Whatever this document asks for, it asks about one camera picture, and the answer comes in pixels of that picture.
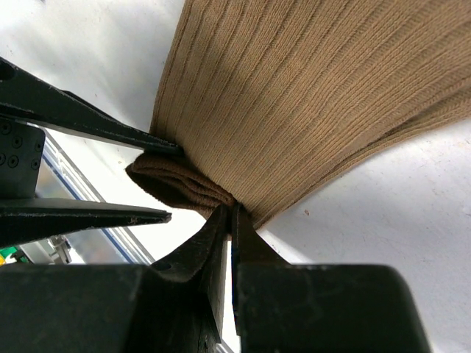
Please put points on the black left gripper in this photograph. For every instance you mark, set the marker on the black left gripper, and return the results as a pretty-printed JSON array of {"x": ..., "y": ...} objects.
[{"x": 26, "y": 98}]

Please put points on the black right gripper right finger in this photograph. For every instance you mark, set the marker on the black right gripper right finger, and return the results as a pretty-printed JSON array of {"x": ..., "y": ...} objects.
[{"x": 280, "y": 307}]

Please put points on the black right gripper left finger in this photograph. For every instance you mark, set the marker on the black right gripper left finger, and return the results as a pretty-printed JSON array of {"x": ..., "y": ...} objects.
[{"x": 172, "y": 305}]

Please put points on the tan ribbed sock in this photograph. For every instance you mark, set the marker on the tan ribbed sock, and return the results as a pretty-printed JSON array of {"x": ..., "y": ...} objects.
[{"x": 270, "y": 100}]

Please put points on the aluminium rail frame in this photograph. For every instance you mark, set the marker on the aluminium rail frame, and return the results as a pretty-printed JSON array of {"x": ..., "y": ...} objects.
[{"x": 173, "y": 305}]

